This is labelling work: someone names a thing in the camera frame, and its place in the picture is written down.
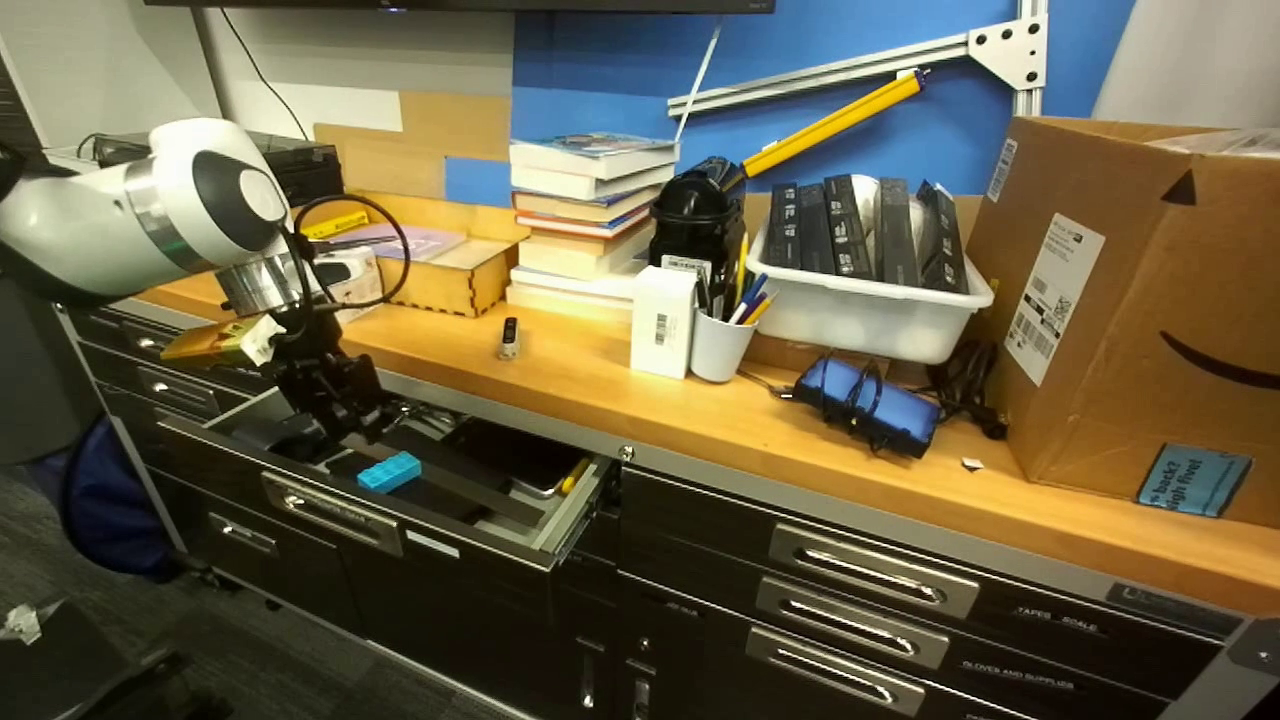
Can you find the dark blue bag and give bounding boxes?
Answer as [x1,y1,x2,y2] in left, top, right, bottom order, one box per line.
[56,414,183,580]

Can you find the white shipping label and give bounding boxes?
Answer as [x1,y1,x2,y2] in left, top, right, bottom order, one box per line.
[1000,209,1106,389]

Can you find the small white carton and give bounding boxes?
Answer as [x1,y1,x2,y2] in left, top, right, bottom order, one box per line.
[627,261,698,384]

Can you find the stack of books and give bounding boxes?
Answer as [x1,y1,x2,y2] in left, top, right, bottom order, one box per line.
[503,129,678,314]

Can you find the black parts in bin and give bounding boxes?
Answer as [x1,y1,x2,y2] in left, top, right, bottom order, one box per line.
[757,168,973,297]

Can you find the large cardboard box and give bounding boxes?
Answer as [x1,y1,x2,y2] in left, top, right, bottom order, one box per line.
[962,112,1280,528]

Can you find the open grey metal drawer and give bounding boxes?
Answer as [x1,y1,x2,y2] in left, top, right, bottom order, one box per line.
[195,380,612,576]

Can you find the aluminium rail bracket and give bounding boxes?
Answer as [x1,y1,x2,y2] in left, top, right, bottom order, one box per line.
[665,0,1051,120]

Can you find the small blue block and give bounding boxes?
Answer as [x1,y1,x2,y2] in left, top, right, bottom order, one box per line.
[352,448,427,502]

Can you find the closed drawer silver handle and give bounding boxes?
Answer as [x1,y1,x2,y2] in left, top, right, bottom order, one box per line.
[752,571,955,675]
[741,619,932,720]
[762,522,985,619]

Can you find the white plastic bin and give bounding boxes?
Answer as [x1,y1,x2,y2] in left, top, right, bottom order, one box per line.
[744,236,1000,368]

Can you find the yellow bar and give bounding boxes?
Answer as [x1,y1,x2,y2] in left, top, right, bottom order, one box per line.
[736,68,929,180]

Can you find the black desk device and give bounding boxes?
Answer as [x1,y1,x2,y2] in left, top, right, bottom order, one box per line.
[646,151,752,293]

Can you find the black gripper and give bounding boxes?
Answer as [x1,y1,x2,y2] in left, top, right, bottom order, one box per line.
[267,303,405,445]

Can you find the yellow pencil in drawer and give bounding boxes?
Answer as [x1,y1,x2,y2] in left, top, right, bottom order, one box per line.
[552,455,596,502]

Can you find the blue note sticker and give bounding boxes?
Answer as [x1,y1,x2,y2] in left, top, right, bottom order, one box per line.
[1131,441,1254,522]

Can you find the blue and black pouch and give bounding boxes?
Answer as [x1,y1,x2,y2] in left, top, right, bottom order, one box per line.
[792,354,942,459]

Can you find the white pen cup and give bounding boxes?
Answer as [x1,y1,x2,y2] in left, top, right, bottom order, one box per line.
[682,303,759,389]

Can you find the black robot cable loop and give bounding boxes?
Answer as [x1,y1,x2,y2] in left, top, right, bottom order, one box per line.
[288,194,416,316]

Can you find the crumpled white paper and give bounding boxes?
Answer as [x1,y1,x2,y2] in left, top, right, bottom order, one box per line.
[0,600,46,649]

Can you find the small wooden box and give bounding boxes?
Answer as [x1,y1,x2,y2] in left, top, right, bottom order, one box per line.
[316,223,523,321]

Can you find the white zip tie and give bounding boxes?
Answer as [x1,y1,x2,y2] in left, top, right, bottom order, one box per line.
[666,22,726,151]

